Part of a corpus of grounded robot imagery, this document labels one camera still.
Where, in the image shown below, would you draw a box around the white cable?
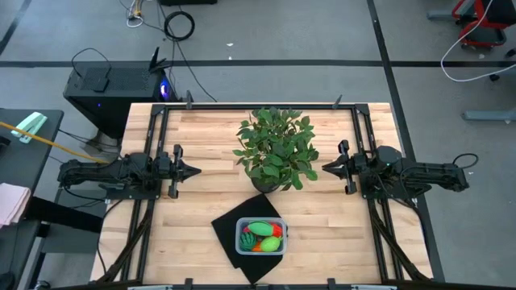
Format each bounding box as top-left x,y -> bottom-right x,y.
439,0 -> 516,84

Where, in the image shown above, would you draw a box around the black cloth mat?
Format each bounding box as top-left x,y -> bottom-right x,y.
210,193 -> 289,285

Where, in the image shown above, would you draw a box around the dark green toy watermelon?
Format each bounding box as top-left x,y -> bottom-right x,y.
239,231 -> 258,252

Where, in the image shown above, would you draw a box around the red and black cart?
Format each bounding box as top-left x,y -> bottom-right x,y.
450,0 -> 516,50

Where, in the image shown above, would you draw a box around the coiled black cable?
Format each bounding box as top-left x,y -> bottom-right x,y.
163,10 -> 196,42

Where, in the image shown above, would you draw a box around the mint green stapler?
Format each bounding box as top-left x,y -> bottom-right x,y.
10,111 -> 48,144

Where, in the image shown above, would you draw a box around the yellow stick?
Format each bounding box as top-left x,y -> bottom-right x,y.
0,120 -> 110,165

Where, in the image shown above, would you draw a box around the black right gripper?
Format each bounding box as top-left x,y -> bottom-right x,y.
322,139 -> 368,196

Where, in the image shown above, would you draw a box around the clear plastic tupperware container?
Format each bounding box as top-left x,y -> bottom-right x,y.
235,217 -> 289,256

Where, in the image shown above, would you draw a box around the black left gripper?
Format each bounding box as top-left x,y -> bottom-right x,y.
155,143 -> 202,200

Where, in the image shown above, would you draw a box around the black side table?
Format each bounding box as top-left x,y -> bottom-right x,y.
0,107 -> 65,290

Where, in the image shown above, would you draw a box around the black aluminium table frame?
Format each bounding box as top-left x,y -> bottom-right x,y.
90,93 -> 445,290

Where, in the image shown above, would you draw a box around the black computer tower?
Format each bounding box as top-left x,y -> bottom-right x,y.
62,47 -> 179,139

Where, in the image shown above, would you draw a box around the green plant in black pot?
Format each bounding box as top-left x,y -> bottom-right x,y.
232,106 -> 321,194

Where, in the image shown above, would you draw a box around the grey floor bar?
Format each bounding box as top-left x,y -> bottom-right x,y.
460,109 -> 516,122

